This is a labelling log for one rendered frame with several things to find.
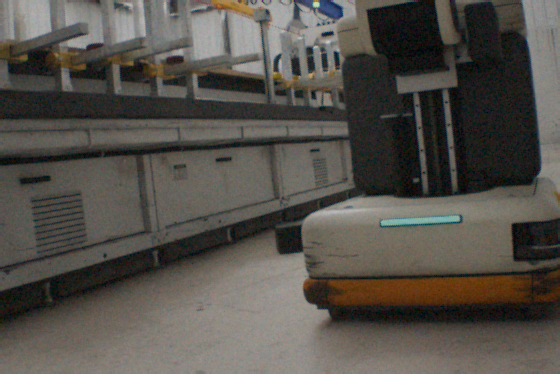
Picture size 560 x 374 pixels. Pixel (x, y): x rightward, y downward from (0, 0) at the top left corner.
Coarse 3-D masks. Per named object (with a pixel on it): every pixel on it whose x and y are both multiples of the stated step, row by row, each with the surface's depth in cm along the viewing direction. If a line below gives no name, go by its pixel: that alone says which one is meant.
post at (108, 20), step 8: (104, 0) 197; (112, 0) 199; (104, 8) 197; (112, 8) 198; (104, 16) 197; (112, 16) 198; (104, 24) 198; (112, 24) 198; (104, 32) 198; (112, 32) 198; (104, 40) 198; (112, 40) 198; (112, 64) 198; (112, 72) 198; (112, 80) 198; (120, 80) 201; (112, 88) 198
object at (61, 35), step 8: (80, 24) 143; (48, 32) 149; (56, 32) 147; (64, 32) 146; (72, 32) 145; (80, 32) 144; (32, 40) 152; (40, 40) 150; (48, 40) 149; (56, 40) 148; (64, 40) 149; (16, 48) 155; (24, 48) 153; (32, 48) 152; (40, 48) 153
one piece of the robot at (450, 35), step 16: (368, 0) 133; (384, 0) 132; (400, 0) 130; (416, 0) 128; (448, 0) 127; (368, 16) 135; (448, 16) 127; (368, 32) 135; (448, 32) 128; (464, 32) 140; (368, 48) 137
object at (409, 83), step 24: (432, 0) 127; (384, 24) 132; (408, 24) 129; (432, 24) 129; (480, 24) 135; (384, 48) 136; (408, 48) 134; (432, 48) 133; (456, 48) 145; (480, 48) 136; (408, 72) 141; (432, 72) 146; (456, 72) 146
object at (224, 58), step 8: (216, 56) 213; (224, 56) 211; (184, 64) 219; (192, 64) 218; (200, 64) 216; (208, 64) 215; (216, 64) 214; (168, 72) 223; (176, 72) 222; (136, 80) 229; (144, 80) 231
